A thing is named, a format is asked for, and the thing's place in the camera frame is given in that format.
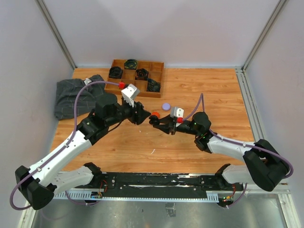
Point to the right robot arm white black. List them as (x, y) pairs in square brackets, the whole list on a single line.
[(263, 165)]

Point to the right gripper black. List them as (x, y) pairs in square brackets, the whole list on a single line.
[(166, 128)]

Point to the dark red rolled tie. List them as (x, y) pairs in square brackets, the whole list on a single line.
[(142, 74)]

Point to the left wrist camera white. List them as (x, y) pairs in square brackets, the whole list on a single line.
[(129, 94)]

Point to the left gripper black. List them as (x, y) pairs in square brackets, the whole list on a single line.
[(137, 118)]

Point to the orange earbud charging case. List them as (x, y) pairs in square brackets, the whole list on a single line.
[(156, 114)]

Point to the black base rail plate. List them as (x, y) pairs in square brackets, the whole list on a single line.
[(158, 186)]

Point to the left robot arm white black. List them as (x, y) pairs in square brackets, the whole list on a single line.
[(40, 182)]

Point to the dark blue rolled tie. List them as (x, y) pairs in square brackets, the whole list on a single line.
[(153, 86)]

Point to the dark rolled tie top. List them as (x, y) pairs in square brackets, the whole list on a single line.
[(131, 64)]

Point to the wooden compartment tray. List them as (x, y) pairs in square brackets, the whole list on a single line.
[(155, 69)]

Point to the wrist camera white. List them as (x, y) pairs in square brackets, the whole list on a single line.
[(129, 94), (176, 112)]

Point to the grey checked cloth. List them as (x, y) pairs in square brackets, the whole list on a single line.
[(85, 91)]

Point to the purple earbud charging case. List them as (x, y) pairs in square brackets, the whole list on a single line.
[(166, 106)]

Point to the dark rolled tie left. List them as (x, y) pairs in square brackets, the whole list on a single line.
[(115, 72)]

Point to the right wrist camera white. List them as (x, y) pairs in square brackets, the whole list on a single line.
[(176, 112)]

